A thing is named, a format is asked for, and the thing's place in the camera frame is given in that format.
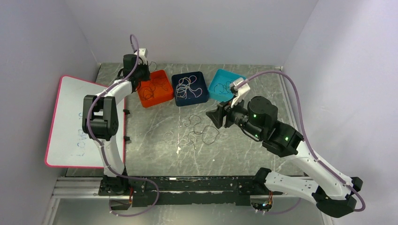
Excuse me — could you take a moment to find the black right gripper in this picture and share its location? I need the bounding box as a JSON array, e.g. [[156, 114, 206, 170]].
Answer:
[[206, 93, 264, 139]]

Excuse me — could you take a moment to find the black thin cable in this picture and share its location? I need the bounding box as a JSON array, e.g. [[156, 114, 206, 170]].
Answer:
[[163, 114, 220, 147], [213, 80, 237, 94]]

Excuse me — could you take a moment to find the white thin cable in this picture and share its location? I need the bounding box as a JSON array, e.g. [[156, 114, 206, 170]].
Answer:
[[176, 75, 203, 100], [175, 77, 203, 102]]

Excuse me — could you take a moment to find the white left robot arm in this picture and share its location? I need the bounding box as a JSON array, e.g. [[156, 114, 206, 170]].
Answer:
[[82, 50, 150, 195]]

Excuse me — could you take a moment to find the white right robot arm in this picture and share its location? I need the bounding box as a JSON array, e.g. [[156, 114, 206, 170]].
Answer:
[[206, 96, 363, 218]]

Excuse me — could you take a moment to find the orange plastic bin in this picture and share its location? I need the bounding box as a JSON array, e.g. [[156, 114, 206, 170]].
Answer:
[[137, 70, 174, 108]]

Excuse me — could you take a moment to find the teal plastic bin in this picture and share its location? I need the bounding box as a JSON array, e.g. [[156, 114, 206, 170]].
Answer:
[[208, 69, 246, 102]]

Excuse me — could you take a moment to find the dark blue plastic bin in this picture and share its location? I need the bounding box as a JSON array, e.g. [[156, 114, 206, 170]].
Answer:
[[171, 71, 209, 107]]

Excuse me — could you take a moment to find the pink framed whiteboard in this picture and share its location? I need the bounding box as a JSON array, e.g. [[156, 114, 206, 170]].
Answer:
[[45, 75, 106, 168]]

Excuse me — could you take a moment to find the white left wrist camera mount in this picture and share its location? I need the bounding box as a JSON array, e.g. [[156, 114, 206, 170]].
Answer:
[[137, 48, 148, 65]]

